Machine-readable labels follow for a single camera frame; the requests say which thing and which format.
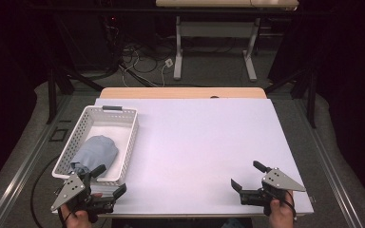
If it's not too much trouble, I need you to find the person's left hand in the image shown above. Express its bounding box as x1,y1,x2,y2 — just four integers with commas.
60,193,104,228

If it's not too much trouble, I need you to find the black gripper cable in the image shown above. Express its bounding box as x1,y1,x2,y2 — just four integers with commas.
279,189,298,220

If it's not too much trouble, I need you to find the white perforated plastic basket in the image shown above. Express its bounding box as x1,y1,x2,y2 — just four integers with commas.
51,104,140,187

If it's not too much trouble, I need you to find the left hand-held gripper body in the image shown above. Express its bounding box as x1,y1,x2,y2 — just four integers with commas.
50,171,117,222

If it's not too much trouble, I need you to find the wooden table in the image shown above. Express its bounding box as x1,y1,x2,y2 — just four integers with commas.
99,86,268,100

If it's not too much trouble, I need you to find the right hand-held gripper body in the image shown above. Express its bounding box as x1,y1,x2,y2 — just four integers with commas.
239,168,307,217

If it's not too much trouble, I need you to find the white desk with metal legs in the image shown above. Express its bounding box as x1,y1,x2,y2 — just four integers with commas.
155,0,299,83

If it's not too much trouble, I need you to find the black floor cable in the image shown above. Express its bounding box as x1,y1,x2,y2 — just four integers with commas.
29,155,61,228

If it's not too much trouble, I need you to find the white board table cover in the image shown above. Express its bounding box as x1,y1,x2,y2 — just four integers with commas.
52,97,315,218

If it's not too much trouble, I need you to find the tangle of floor cables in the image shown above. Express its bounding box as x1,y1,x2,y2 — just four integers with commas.
106,15,184,88

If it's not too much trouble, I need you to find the grey-blue cloth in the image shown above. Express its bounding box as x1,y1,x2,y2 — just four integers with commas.
69,135,120,177

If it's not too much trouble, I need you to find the black metal stand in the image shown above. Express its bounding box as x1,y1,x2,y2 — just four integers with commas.
264,67,317,129
46,67,104,125

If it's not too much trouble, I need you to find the aluminium floor rail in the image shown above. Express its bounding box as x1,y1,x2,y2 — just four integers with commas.
0,94,74,228
298,101,365,228

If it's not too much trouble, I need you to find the person's right hand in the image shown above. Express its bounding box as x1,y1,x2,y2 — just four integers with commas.
268,189,298,228

